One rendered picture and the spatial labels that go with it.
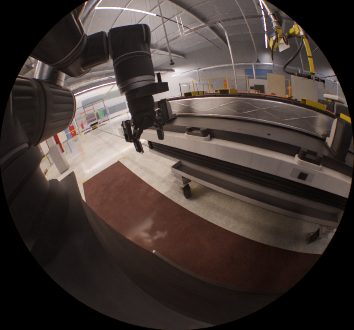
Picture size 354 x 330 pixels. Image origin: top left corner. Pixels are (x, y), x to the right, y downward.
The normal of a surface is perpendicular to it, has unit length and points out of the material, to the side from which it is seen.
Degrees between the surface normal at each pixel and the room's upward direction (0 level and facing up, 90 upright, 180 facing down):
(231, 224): 0
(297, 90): 90
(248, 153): 90
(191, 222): 0
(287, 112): 90
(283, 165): 90
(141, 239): 0
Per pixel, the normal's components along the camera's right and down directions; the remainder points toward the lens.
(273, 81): -0.66, 0.47
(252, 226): -0.17, -0.86
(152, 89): -0.19, 0.51
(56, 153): 0.73, 0.22
